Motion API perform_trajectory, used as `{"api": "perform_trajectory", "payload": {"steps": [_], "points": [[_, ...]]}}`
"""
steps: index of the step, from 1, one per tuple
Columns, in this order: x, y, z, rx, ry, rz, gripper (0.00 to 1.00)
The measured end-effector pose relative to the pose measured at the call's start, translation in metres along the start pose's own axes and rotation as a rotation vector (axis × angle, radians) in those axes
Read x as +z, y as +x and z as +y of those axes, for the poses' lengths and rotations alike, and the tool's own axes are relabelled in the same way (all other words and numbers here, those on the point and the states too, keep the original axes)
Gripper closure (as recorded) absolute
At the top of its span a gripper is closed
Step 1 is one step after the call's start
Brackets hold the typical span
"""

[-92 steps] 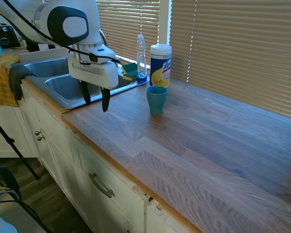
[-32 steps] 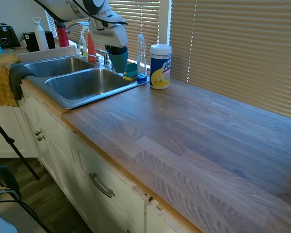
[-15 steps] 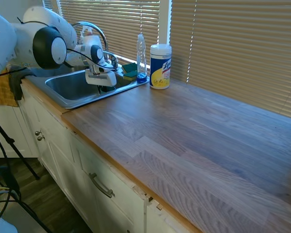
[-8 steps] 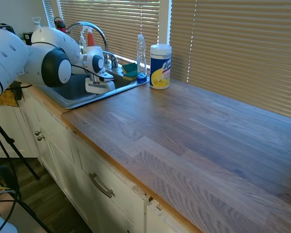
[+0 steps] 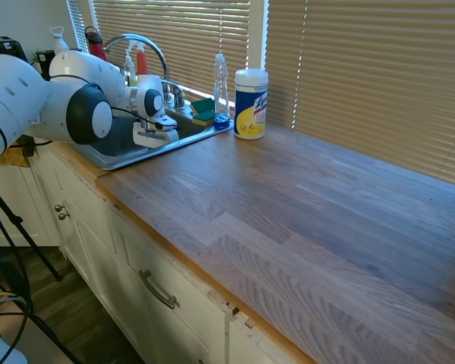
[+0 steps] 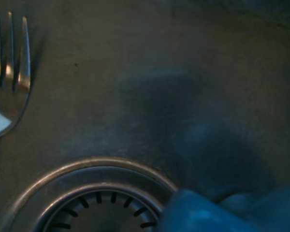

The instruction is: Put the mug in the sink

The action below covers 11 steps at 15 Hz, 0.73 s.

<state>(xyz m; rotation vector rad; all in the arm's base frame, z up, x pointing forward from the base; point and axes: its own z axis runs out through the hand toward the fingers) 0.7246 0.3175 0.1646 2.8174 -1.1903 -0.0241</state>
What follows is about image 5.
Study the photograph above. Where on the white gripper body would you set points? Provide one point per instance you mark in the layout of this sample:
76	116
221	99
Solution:
153	134

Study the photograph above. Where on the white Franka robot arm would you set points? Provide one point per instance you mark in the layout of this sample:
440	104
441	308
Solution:
26	102

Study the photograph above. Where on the stainless steel double sink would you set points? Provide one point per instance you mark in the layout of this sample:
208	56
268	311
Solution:
189	129

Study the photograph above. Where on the green yellow sponge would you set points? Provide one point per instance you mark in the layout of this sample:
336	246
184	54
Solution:
202	105
204	118

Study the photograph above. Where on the clear yellow soap bottle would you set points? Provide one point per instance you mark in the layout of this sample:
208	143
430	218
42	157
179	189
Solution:
130	72

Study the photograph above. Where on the orange spray bottle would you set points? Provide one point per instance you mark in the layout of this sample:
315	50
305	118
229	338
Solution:
142	62

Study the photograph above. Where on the clear dish soap bottle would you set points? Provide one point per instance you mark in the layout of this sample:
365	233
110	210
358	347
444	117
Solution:
221	95

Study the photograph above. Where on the chrome faucet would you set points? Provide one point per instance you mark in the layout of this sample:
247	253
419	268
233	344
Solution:
151	47

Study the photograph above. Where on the narrow beige window blind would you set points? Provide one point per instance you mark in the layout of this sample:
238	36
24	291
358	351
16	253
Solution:
182	38

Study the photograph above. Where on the Lysol wipes canister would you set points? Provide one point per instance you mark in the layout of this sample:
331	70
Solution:
251	104

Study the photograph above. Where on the red water bottle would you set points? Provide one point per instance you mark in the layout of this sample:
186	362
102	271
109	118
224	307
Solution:
95	43

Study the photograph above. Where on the round metal cabinet knob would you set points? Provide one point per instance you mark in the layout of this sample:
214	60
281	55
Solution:
59	208
63	216

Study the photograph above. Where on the grey dish cloth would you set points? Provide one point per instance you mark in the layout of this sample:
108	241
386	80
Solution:
29	148

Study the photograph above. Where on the white water bottle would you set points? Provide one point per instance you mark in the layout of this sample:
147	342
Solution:
60	43

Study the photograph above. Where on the white kitchen cabinet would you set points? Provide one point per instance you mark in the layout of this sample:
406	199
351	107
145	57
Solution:
110	258

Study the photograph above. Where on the small black plant pot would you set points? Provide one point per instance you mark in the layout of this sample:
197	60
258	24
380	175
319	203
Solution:
44	58

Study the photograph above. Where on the yellow towel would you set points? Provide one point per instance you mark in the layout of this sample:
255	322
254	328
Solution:
13	157

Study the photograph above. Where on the black toaster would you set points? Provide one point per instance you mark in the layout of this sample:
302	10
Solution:
4	44

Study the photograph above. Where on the wide beige window blind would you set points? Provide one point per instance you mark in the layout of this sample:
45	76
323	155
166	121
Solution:
371	76

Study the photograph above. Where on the white window frame post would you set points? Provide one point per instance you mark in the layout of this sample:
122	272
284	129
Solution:
258	34

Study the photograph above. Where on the black camera tripod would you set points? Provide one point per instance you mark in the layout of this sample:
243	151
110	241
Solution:
22	235

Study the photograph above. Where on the black cart frame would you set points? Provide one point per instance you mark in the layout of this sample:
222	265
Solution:
11	280

